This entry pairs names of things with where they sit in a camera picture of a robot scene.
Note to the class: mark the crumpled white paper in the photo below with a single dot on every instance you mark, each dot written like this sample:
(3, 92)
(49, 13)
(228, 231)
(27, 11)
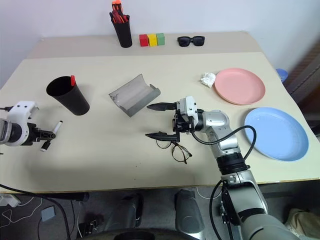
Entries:
(208, 79)

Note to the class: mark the white marker with black cap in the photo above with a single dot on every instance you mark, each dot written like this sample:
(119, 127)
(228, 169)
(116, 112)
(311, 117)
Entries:
(57, 127)

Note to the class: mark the black bar under table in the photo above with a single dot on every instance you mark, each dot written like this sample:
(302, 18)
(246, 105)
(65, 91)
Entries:
(80, 196)

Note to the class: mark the grey blue square pad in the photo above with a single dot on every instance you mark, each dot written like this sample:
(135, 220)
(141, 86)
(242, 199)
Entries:
(48, 213)

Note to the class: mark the beige crumpled cloth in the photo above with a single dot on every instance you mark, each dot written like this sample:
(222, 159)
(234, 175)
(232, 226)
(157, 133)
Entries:
(302, 223)

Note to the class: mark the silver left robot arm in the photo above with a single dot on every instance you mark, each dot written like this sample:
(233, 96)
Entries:
(3, 131)

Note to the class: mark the red wooden block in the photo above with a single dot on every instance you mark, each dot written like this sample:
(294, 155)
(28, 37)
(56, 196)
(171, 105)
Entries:
(143, 40)

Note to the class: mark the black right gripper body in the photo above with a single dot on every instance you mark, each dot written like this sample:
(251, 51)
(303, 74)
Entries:
(181, 126)

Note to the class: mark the short orange black pen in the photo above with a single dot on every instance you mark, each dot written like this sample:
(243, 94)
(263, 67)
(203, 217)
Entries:
(113, 17)

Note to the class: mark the yellow wooden block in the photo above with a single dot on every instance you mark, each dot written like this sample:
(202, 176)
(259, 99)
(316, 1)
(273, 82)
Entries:
(152, 40)

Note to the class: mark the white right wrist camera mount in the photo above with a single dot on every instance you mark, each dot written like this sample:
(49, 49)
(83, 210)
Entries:
(190, 105)

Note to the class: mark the tall black pen holder cup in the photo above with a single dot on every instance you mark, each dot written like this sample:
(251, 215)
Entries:
(123, 33)

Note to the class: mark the black sunglasses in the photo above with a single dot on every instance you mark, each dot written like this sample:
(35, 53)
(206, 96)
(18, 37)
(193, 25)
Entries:
(185, 41)

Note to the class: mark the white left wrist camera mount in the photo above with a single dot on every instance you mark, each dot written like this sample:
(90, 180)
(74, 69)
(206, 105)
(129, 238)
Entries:
(21, 110)

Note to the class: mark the wide black cup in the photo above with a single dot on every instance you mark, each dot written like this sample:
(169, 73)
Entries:
(75, 100)

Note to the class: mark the blue round container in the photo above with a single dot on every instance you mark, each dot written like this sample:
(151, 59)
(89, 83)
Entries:
(282, 74)

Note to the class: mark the red capped marker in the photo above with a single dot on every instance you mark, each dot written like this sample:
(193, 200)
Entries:
(73, 80)

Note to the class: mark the dark brown wooden cabinet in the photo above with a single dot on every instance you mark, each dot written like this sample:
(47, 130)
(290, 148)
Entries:
(306, 85)

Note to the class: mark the white power strip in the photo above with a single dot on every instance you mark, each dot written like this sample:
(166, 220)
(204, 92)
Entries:
(8, 200)

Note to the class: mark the blue plate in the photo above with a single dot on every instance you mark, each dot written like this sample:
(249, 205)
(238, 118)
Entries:
(276, 133)

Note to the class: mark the grey glasses case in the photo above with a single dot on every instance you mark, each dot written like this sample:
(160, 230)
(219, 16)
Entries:
(135, 96)

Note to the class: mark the green wooden block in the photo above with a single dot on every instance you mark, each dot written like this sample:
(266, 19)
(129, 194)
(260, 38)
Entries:
(160, 39)

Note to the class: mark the wide black rounded shape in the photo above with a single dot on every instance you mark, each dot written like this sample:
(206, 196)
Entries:
(140, 236)

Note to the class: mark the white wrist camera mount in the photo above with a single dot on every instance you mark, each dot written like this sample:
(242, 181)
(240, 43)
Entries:
(21, 110)
(190, 105)

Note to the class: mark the small black floor device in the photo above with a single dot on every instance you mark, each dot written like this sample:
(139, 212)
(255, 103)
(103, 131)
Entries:
(93, 225)

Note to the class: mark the thin tortoise frame eyeglasses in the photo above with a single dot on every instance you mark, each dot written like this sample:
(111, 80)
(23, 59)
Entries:
(185, 151)

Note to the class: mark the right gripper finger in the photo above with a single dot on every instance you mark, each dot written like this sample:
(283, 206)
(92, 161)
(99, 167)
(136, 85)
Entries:
(165, 137)
(162, 106)

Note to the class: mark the pink plate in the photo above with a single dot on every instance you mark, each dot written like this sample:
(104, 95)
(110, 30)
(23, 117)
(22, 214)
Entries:
(240, 86)

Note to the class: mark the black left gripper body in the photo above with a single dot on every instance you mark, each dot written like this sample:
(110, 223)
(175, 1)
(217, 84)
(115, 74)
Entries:
(32, 133)

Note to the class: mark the dark grey rounded shape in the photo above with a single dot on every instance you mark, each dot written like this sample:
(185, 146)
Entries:
(188, 212)
(125, 212)

